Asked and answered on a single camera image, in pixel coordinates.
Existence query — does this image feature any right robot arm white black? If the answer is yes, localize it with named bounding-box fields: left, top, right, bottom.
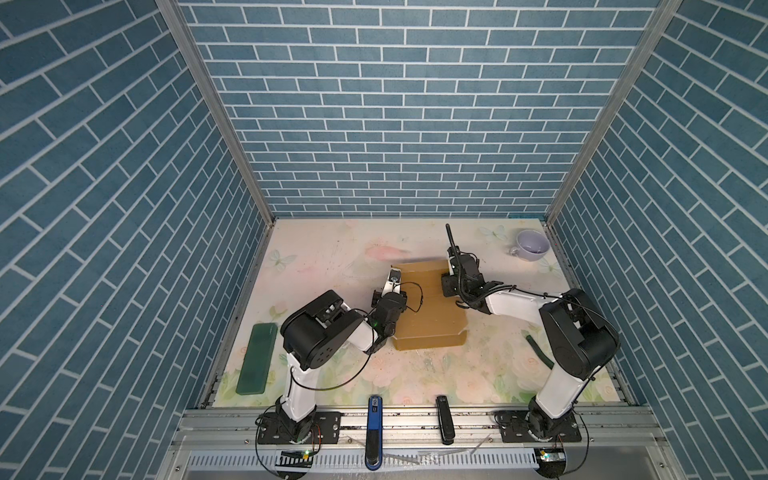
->
left=441, top=227, right=620, bottom=442

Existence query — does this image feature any green rectangular board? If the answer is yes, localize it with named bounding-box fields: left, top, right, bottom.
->
left=236, top=323, right=278, bottom=395

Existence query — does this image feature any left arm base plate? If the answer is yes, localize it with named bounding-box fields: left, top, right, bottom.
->
left=257, top=411, right=341, bottom=445

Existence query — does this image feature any black handheld stick device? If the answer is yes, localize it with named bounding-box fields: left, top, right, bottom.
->
left=436, top=395, right=456, bottom=445

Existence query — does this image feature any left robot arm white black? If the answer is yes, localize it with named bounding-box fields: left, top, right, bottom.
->
left=276, top=289, right=407, bottom=443

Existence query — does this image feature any left circuit board below rail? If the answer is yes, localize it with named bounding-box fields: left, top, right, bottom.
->
left=274, top=451, right=315, bottom=479

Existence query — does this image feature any circuit board below rail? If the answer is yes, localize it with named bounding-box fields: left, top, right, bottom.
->
left=533, top=447, right=567, bottom=479
left=274, top=451, right=315, bottom=479

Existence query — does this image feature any blue black handheld tool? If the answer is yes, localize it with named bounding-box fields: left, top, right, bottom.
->
left=365, top=395, right=384, bottom=471

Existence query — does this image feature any right circuit board below rail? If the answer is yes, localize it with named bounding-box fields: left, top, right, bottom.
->
left=533, top=447, right=567, bottom=479

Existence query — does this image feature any lavender ceramic cup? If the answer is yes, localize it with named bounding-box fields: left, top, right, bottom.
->
left=509, top=230, right=551, bottom=262

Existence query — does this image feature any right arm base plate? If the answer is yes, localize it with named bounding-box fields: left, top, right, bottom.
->
left=493, top=410, right=582, bottom=443

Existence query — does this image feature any aluminium front rail frame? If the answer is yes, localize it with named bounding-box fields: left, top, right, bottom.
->
left=158, top=405, right=684, bottom=479

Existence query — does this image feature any brown cardboard paper box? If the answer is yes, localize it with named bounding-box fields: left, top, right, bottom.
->
left=393, top=259, right=468, bottom=351

